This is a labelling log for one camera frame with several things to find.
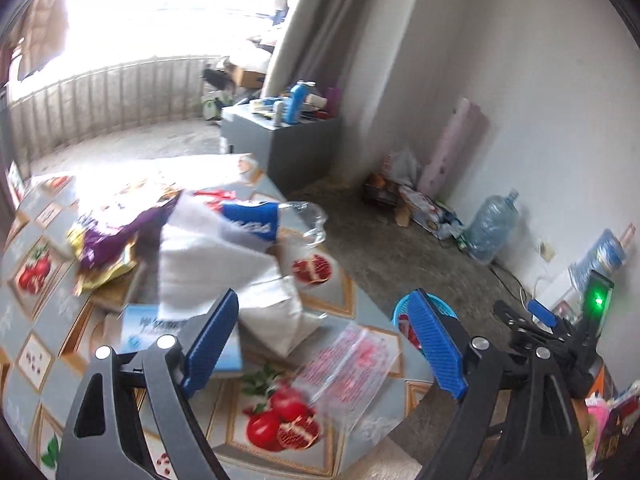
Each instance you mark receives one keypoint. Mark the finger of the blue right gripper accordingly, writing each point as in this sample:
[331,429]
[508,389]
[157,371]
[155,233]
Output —
[541,314]

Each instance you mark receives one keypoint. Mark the purple yellow snack bag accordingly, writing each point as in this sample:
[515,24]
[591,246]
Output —
[103,241]

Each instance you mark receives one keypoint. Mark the white small bottle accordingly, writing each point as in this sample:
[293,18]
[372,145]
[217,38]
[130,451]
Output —
[278,113]

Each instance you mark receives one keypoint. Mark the crumpled clear plastic bottle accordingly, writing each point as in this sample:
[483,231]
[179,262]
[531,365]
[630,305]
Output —
[302,222]

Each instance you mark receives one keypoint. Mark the cardboard box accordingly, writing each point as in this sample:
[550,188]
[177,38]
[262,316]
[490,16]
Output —
[247,79]

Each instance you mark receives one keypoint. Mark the grey curtain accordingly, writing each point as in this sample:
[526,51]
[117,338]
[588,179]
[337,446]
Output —
[351,45]

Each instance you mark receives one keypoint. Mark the pink rolled mat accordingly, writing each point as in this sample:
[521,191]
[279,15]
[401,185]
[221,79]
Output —
[464,132]

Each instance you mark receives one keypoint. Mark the fruit pattern tablecloth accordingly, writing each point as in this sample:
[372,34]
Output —
[248,414]

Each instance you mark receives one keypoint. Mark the large clear water jug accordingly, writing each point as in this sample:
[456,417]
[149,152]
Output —
[491,226]

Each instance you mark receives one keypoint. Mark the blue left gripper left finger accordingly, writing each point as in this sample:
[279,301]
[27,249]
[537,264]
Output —
[202,340]

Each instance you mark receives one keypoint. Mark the blue spray bottle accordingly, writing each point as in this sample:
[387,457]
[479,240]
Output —
[298,96]

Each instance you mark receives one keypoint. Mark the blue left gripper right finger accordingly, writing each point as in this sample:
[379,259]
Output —
[442,338]

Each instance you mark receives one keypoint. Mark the grey cabinet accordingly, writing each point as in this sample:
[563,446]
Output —
[293,156]

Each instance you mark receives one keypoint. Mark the metal balcony railing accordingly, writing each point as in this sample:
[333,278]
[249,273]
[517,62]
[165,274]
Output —
[111,99]

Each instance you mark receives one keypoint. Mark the white blue Pepsi bag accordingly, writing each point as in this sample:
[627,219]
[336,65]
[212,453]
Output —
[203,254]

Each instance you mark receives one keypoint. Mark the clear red printed wrapper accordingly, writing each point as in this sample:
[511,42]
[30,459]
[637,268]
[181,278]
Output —
[344,378]

